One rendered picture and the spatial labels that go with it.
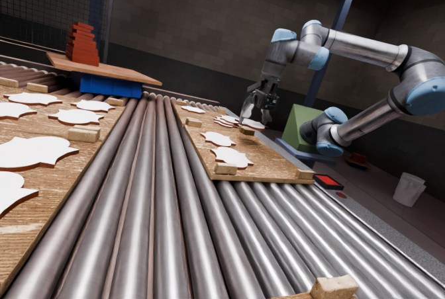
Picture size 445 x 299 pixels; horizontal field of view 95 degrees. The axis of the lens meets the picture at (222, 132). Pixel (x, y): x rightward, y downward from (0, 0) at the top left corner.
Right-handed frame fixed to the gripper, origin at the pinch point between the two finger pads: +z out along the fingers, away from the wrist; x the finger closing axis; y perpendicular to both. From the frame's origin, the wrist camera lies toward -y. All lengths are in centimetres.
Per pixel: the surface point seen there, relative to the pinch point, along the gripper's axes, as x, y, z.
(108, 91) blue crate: -59, -50, 11
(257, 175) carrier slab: -11.1, 29.5, 4.5
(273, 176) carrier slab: -5.6, 29.7, 4.6
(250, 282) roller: -27, 56, 3
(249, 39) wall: 202, -471, -65
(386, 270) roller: 2, 58, 4
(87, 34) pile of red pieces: -72, -68, -13
